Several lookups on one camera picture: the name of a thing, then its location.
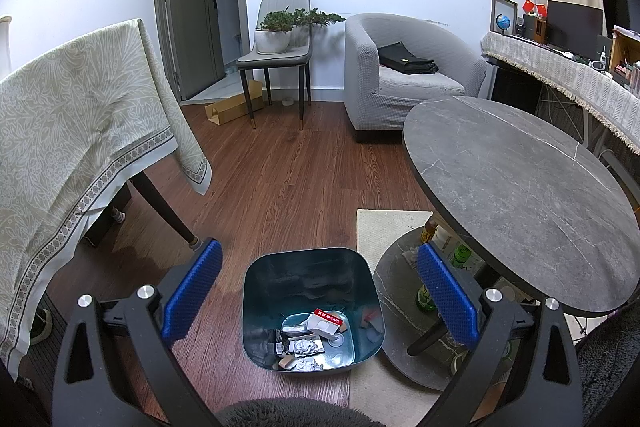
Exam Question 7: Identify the red header card package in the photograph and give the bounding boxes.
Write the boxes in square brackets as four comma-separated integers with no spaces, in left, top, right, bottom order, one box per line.
[306,307,347,338]

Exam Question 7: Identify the black bag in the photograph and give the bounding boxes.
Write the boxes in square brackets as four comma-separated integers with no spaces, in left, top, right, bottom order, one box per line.
[377,41,440,76]

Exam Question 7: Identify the teal trash bin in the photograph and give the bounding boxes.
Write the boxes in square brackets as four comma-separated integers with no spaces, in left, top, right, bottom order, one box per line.
[241,247,386,375]

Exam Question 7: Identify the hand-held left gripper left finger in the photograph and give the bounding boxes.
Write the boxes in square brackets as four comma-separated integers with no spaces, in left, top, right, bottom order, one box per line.
[52,237,223,427]

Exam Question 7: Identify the green glass bottle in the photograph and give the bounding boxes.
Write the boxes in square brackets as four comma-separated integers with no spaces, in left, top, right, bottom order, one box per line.
[416,282,438,313]

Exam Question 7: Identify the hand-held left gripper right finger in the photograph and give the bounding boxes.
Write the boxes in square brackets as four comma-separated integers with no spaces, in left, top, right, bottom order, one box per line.
[416,242,583,427]

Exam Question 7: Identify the wooden desk organiser box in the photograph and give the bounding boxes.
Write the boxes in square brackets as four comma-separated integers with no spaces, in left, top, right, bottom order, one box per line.
[607,26,640,98]

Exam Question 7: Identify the picture frame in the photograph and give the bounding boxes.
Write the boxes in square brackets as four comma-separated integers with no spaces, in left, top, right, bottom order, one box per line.
[490,0,519,35]

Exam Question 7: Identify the flat cardboard box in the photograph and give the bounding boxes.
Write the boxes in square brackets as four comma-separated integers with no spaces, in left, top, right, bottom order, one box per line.
[204,79,265,126]

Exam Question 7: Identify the dark wooden table leg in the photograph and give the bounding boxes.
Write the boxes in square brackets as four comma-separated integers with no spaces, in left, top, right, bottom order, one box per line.
[131,172,201,253]

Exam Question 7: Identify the beige patterned tablecloth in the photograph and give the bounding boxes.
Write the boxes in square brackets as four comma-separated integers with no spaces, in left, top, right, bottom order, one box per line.
[0,18,213,373]

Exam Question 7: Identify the person's dark fleece clothing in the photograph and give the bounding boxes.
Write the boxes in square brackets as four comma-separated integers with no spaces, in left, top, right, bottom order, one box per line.
[575,302,640,427]
[216,397,386,427]

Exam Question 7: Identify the round grey marble table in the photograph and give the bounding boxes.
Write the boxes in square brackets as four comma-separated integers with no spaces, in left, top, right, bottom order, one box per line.
[372,96,640,392]

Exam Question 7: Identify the grey dining chair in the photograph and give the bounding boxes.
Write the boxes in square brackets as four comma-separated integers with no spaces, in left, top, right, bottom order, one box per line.
[236,0,314,131]

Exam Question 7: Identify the brown glass bottle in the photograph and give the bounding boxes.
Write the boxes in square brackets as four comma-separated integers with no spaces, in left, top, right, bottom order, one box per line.
[420,214,441,243]

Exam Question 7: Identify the dark brown box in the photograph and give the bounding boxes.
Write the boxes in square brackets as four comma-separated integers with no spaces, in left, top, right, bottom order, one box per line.
[522,14,547,42]

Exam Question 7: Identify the potted bonsai plant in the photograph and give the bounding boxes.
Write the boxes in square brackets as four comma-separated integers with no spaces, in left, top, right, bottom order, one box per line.
[254,6,347,55]

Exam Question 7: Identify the black monitor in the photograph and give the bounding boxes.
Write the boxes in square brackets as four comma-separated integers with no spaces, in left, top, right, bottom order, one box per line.
[545,0,604,52]

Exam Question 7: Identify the grey armchair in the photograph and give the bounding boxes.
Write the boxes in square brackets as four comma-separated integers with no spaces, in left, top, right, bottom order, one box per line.
[344,13,488,144]

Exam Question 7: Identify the dark shoe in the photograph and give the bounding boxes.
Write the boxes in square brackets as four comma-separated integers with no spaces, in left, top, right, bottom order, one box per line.
[30,307,55,347]

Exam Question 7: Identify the grey door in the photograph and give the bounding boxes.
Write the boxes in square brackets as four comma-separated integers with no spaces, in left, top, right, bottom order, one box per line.
[152,0,248,102]

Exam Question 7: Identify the side counter with lace cloth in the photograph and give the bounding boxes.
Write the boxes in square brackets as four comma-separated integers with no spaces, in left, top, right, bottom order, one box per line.
[481,31,640,155]

